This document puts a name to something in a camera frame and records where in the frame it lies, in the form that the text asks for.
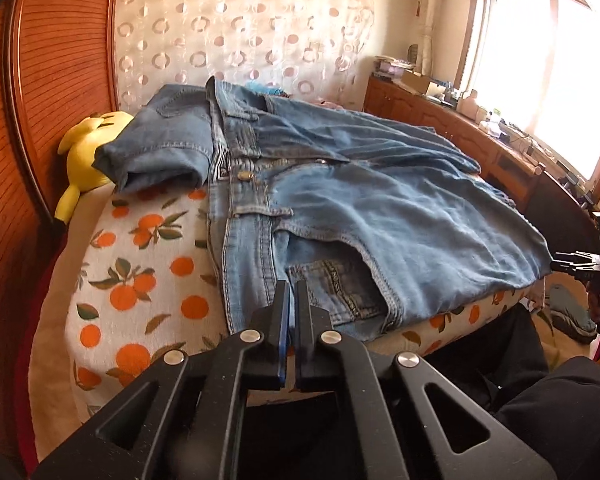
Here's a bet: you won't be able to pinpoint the orange-print bedsheet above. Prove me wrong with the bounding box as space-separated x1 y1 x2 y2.
62 187 531 423

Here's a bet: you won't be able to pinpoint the person's black trousers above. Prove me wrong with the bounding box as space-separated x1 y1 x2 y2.
420 305 600 480

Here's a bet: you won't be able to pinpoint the wooden sideboard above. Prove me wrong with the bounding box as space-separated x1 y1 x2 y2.
364 75 600 221

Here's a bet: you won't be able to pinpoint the person's right hand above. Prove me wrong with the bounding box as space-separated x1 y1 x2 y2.
586 280 600 341

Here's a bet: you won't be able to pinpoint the mid blue denim pants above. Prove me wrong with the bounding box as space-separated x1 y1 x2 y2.
92 84 218 195

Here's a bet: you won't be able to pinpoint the beige window drape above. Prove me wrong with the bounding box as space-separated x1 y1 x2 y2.
412 0 473 78

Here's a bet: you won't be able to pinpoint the wooden headboard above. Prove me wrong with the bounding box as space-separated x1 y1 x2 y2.
0 0 126 461

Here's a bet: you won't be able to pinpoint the circle-patterned white curtain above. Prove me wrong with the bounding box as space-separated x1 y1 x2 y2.
112 0 421 111

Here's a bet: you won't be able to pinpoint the wooden-framed window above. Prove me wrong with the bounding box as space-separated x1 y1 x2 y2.
452 0 600 196

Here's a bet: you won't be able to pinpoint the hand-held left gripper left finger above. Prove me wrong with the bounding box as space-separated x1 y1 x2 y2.
32 280 292 480

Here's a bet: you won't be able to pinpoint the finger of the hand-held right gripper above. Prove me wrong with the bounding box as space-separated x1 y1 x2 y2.
555 265 600 282
550 251 600 267

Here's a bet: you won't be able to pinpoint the cardboard box with blue cloth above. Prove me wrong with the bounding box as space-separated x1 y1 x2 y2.
244 79 287 98

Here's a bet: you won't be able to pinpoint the white plastic bottle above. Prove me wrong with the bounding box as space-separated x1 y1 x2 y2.
457 91 481 116

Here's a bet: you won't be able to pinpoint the yellow plush toy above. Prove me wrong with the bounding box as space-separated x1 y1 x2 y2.
55 111 133 225

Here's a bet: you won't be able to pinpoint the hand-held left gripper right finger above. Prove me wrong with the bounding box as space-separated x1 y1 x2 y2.
295 280 558 480

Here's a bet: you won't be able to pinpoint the beige mattress pad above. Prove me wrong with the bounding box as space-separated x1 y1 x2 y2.
30 190 116 461

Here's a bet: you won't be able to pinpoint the blue-grey slipper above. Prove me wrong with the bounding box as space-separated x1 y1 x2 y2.
547 284 598 343

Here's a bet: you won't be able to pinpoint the faded light blue denim pants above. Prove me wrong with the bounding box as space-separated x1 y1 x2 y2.
205 77 553 343

